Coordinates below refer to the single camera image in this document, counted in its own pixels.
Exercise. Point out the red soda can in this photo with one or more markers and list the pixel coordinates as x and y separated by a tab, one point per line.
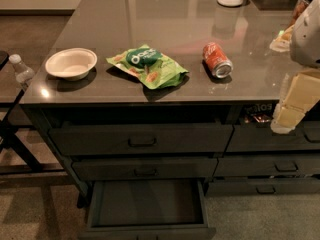
216	60

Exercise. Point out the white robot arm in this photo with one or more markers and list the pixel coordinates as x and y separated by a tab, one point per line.
305	39

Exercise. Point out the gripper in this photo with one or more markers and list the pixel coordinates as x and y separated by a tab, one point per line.
307	37

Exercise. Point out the glass jar of snacks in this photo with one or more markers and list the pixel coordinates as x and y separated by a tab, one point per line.
300	6

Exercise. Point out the drawer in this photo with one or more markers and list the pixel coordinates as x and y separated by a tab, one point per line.
144	168
256	137
72	140
148	210
273	186
268	165

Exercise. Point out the dark cabinet frame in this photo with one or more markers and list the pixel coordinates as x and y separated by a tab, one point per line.
52	115

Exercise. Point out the snack packet in drawer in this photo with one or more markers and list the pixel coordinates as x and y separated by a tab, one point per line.
259	113

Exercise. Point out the green snack bag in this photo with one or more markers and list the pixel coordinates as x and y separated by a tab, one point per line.
151	67

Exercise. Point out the white paper bowl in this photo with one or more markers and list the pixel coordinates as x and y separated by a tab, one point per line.
71	64

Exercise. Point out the clear plastic water bottle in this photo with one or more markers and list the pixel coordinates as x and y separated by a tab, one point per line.
23	73

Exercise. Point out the black side table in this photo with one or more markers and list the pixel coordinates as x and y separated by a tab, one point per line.
12	119

